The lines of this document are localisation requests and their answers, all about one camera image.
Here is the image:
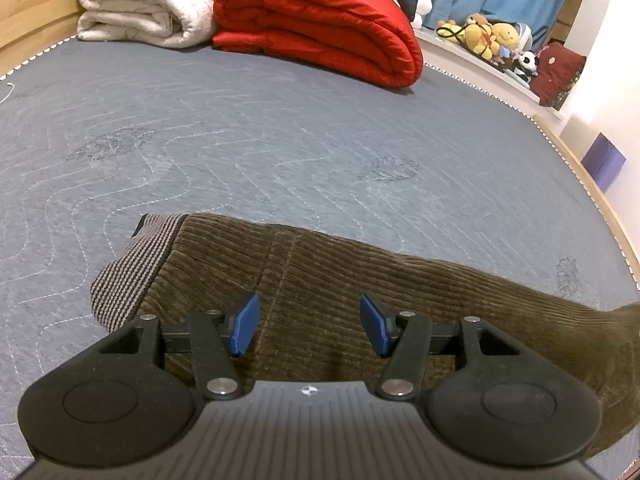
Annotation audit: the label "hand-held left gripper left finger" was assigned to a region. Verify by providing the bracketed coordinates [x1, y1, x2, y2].
[97, 291, 262, 402]

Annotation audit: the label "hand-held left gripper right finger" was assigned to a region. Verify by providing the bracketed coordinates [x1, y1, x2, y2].
[360, 294, 523, 401]

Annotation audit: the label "olive corduroy pants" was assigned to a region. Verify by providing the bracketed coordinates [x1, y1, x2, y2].
[90, 212, 640, 461]

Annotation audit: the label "grey quilted mattress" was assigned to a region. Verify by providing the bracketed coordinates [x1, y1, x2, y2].
[0, 37, 640, 480]

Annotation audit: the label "pile of plush toys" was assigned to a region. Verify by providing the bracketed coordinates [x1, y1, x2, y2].
[414, 27, 567, 122]

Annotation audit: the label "purple box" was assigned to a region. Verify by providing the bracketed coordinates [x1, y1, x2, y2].
[581, 132, 627, 194]

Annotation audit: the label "panda plush toy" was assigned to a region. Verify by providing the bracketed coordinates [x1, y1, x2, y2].
[514, 51, 541, 84]

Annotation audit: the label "red folded quilt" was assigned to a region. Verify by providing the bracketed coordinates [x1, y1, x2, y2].
[212, 0, 425, 90]

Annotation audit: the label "dark red cushion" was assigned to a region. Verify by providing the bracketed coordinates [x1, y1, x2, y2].
[532, 42, 587, 109]

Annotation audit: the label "yellow bear plush toy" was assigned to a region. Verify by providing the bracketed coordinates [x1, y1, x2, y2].
[462, 14, 521, 62]

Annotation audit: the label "white seal plush toy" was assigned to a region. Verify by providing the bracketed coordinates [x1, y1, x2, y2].
[412, 0, 434, 29]

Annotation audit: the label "white folded blanket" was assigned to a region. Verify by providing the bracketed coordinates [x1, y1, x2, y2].
[75, 0, 249, 50]

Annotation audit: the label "black cable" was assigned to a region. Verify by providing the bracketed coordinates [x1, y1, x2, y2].
[436, 22, 469, 44]

